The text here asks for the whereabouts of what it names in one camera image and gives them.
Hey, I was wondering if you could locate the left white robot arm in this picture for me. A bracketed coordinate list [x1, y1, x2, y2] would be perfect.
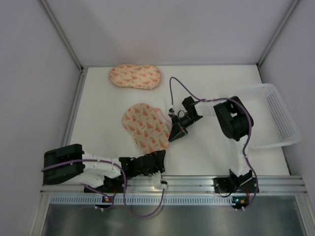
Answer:
[41, 144, 166, 188]

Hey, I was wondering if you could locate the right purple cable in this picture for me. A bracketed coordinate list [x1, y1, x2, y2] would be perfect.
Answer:
[169, 77, 259, 209]

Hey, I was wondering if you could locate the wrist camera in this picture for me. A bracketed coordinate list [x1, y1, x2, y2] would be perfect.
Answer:
[168, 105, 175, 118]
[152, 172, 167, 189]

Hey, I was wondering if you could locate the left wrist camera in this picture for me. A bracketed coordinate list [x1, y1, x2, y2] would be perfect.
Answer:
[152, 172, 167, 189]

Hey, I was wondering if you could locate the aluminium mounting rail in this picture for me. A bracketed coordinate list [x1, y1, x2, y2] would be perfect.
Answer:
[40, 176, 307, 196]

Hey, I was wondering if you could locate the pink mesh laundry bag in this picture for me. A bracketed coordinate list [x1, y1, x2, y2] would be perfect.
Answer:
[122, 103, 170, 154]
[108, 64, 162, 90]

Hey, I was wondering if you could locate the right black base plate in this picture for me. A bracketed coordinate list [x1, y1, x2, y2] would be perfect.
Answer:
[214, 177, 257, 194]

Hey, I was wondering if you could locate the perforated cable duct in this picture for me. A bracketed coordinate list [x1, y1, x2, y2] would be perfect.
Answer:
[50, 195, 247, 206]

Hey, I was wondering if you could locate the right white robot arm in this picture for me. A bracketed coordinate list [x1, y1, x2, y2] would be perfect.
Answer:
[168, 96, 253, 185]

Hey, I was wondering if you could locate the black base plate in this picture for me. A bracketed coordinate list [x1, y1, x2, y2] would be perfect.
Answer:
[214, 177, 257, 194]
[84, 176, 124, 194]

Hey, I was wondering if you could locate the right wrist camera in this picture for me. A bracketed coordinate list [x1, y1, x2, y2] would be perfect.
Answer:
[168, 105, 175, 118]

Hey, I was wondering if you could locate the white plastic basket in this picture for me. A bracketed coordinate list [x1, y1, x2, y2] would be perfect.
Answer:
[229, 84, 301, 149]

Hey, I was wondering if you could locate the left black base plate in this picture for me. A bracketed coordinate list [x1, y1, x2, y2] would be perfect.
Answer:
[84, 176, 124, 194]

